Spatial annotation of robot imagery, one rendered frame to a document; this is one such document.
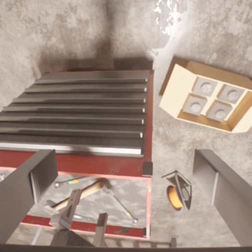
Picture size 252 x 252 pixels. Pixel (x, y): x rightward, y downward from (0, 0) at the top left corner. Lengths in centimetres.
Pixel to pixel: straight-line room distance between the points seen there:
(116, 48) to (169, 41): 35
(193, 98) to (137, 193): 80
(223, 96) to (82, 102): 89
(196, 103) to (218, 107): 16
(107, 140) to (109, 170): 12
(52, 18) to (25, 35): 25
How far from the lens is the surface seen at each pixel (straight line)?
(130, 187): 65
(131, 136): 62
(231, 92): 130
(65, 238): 48
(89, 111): 78
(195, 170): 17
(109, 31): 131
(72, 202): 50
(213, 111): 138
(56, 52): 147
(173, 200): 199
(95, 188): 65
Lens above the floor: 125
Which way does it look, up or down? 50 degrees down
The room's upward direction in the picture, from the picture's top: 168 degrees counter-clockwise
